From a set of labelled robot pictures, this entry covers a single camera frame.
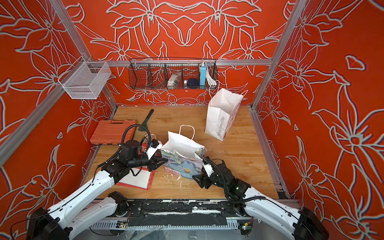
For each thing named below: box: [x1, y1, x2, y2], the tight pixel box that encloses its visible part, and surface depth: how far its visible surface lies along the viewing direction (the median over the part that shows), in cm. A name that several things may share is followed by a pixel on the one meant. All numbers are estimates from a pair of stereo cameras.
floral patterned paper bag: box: [161, 125, 206, 179], surface depth 73 cm
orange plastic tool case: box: [90, 119, 137, 145], surface depth 100 cm
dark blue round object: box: [187, 78, 200, 89], surface depth 96 cm
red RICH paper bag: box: [116, 167, 155, 190], surface depth 81 cm
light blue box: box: [200, 63, 207, 89], surface depth 90 cm
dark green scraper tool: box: [138, 109, 154, 132], surface depth 112 cm
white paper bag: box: [205, 81, 248, 142], surface depth 93 cm
